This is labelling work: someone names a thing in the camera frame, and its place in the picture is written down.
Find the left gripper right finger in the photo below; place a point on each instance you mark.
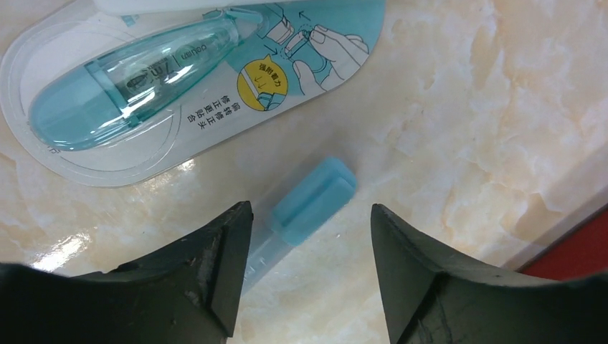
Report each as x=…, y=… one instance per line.
x=432, y=293

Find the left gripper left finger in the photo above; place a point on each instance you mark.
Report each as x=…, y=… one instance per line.
x=185, y=292

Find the blue highlighter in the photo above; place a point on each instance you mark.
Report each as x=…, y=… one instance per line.
x=294, y=210

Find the red backpack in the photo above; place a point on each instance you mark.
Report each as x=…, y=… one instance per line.
x=580, y=253

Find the white packaged card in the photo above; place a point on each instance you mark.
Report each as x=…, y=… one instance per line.
x=128, y=7

